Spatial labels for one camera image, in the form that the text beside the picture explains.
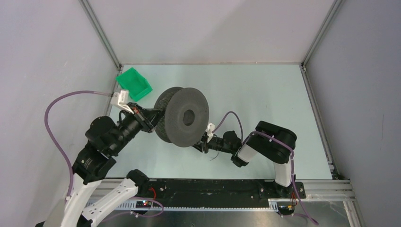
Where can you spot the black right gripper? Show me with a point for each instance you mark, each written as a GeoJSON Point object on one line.
{"type": "Point", "coordinates": [204, 145]}

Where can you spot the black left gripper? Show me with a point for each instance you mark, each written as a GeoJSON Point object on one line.
{"type": "Point", "coordinates": [148, 118]}

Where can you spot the dark grey cable spool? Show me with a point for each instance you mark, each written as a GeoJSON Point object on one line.
{"type": "Point", "coordinates": [186, 116]}

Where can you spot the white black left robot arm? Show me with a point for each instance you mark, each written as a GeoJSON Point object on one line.
{"type": "Point", "coordinates": [89, 169]}

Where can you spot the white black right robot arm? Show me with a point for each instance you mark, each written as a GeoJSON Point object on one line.
{"type": "Point", "coordinates": [271, 141]}

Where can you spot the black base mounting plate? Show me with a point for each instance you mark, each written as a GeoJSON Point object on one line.
{"type": "Point", "coordinates": [217, 193]}

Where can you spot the green plastic bin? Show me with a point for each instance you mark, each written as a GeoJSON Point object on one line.
{"type": "Point", "coordinates": [137, 86]}

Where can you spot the left controller circuit board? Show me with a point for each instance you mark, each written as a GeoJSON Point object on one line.
{"type": "Point", "coordinates": [143, 204]}

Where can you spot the controller circuit board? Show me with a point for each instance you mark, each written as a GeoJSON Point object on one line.
{"type": "Point", "coordinates": [143, 204]}
{"type": "Point", "coordinates": [286, 210]}

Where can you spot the right controller circuit board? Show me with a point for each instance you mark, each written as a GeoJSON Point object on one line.
{"type": "Point", "coordinates": [286, 210]}

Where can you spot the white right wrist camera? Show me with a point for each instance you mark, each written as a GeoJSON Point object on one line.
{"type": "Point", "coordinates": [209, 130]}

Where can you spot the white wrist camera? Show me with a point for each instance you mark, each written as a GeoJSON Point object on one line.
{"type": "Point", "coordinates": [209, 130]}
{"type": "Point", "coordinates": [120, 100]}

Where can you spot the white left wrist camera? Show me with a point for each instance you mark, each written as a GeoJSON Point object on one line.
{"type": "Point", "coordinates": [120, 100]}

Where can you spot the aluminium frame rail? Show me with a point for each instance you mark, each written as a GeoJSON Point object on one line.
{"type": "Point", "coordinates": [93, 19]}

